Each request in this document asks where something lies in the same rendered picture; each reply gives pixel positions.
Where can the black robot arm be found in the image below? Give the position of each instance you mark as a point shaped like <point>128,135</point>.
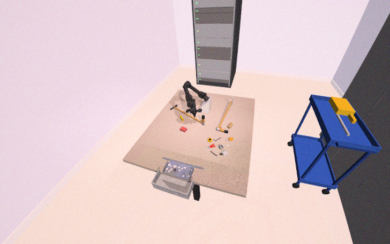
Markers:
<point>191,101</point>

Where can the orange long pole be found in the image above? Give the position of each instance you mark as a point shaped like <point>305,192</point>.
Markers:
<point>203,117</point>

